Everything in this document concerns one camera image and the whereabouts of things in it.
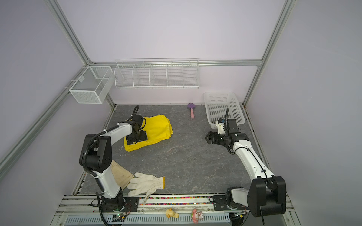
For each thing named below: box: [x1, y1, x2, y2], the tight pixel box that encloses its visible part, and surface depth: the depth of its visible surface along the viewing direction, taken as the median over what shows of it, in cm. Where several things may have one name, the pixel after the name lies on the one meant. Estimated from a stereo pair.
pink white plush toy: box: [190, 209, 204, 225], surface depth 69 cm
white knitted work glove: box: [127, 172, 165, 205], surface depth 82 cm
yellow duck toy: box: [165, 207, 180, 219], surface depth 70 cm
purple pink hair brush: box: [186, 102, 196, 120], surface depth 118 cm
